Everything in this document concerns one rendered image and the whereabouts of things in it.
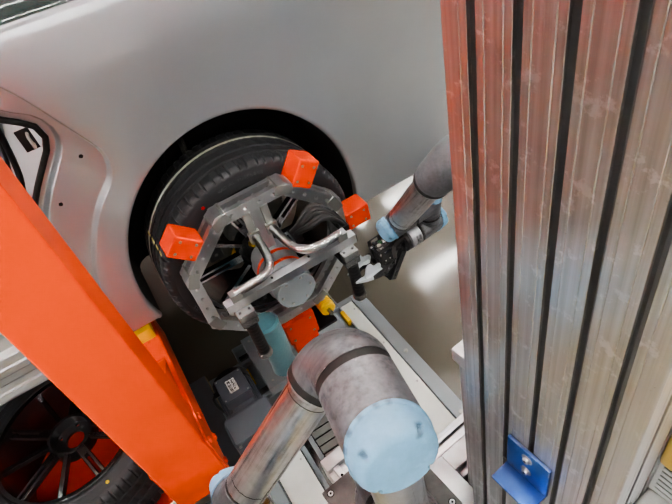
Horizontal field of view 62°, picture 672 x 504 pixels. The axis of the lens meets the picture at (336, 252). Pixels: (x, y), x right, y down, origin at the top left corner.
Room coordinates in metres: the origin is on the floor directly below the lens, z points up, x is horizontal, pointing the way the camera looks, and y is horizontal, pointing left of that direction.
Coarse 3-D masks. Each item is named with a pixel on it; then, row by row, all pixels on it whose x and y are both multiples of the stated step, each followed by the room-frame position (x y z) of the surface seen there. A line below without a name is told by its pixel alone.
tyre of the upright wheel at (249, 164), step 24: (216, 144) 1.53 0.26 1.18; (240, 144) 1.50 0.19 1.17; (264, 144) 1.51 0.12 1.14; (288, 144) 1.55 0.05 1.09; (168, 168) 1.53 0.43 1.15; (192, 168) 1.45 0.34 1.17; (216, 168) 1.40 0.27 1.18; (240, 168) 1.38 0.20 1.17; (264, 168) 1.40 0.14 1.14; (168, 192) 1.43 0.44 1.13; (192, 192) 1.35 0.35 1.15; (216, 192) 1.34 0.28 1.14; (336, 192) 1.47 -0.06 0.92; (168, 216) 1.35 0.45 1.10; (192, 216) 1.31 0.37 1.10; (168, 264) 1.27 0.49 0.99; (168, 288) 1.26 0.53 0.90; (192, 312) 1.26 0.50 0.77
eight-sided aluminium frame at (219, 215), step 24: (240, 192) 1.34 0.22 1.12; (264, 192) 1.30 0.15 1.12; (288, 192) 1.32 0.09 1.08; (312, 192) 1.35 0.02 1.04; (216, 216) 1.26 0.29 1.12; (240, 216) 1.27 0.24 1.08; (216, 240) 1.24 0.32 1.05; (192, 264) 1.22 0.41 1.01; (336, 264) 1.35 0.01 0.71; (192, 288) 1.20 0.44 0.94; (216, 312) 1.21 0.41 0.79; (288, 312) 1.28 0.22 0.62
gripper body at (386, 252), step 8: (376, 240) 1.23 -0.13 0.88; (384, 240) 1.21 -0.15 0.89; (400, 240) 1.21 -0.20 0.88; (408, 240) 1.21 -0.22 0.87; (376, 248) 1.18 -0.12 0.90; (384, 248) 1.17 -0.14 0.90; (392, 248) 1.17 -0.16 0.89; (400, 248) 1.21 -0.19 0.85; (408, 248) 1.20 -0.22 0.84; (376, 256) 1.19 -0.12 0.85; (384, 256) 1.16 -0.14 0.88; (392, 256) 1.17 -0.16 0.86; (384, 264) 1.16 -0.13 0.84; (392, 264) 1.17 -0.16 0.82
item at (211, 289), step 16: (288, 208) 1.43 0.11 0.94; (240, 224) 1.39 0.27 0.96; (320, 224) 1.49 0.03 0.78; (224, 240) 1.37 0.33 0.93; (240, 240) 1.38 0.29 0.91; (304, 240) 1.54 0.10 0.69; (240, 256) 1.36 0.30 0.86; (208, 272) 1.32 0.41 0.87; (224, 272) 1.53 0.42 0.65; (240, 272) 1.36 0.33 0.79; (208, 288) 1.37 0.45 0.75; (224, 288) 1.42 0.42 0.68; (256, 304) 1.34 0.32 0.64; (272, 304) 1.35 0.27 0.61
